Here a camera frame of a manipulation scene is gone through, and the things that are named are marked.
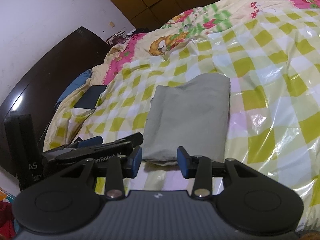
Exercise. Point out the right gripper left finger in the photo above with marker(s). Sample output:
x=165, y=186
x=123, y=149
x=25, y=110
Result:
x=121, y=167

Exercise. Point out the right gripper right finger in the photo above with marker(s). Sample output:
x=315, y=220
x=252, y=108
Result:
x=199, y=168

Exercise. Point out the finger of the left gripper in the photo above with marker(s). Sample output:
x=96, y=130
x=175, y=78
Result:
x=88, y=142

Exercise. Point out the grey pants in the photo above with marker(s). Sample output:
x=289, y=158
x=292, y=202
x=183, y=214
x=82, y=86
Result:
x=193, y=115

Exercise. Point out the dark navy folded cloth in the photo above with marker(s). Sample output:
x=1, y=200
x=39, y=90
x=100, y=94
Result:
x=89, y=99

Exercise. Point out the blue pillow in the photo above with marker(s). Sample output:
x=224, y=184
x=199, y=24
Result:
x=75, y=84

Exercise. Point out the black box with letters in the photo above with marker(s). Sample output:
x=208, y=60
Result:
x=23, y=148

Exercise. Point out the green checkered plastic sheet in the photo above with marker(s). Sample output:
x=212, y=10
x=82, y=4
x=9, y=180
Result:
x=273, y=64

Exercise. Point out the cartoon print quilt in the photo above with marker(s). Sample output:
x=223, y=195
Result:
x=200, y=25

